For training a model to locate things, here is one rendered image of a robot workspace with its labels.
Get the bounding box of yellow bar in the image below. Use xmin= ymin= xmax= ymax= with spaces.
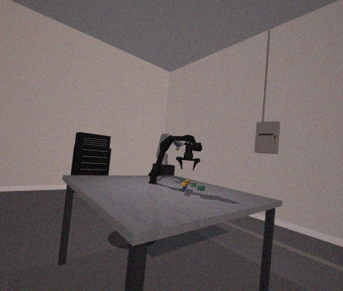
xmin=181 ymin=179 xmax=190 ymax=186

